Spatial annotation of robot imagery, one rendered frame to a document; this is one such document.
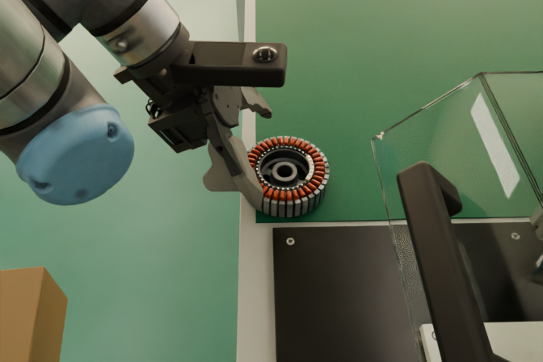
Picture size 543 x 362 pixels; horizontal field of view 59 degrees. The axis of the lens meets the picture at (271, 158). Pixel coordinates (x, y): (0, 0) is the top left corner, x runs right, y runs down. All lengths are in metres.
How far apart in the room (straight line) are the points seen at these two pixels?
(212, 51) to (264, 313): 0.28
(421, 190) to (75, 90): 0.22
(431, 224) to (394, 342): 0.30
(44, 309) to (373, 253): 0.34
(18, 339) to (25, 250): 1.12
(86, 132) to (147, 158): 1.39
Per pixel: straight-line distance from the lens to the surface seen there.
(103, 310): 1.43
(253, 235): 0.58
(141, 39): 0.46
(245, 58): 0.48
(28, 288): 0.52
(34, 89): 0.31
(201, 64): 0.48
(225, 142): 0.49
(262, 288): 0.55
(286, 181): 0.59
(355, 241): 0.56
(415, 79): 0.81
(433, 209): 0.23
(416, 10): 0.98
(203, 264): 1.43
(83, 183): 0.35
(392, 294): 0.54
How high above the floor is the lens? 1.24
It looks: 49 degrees down
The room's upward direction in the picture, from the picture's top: straight up
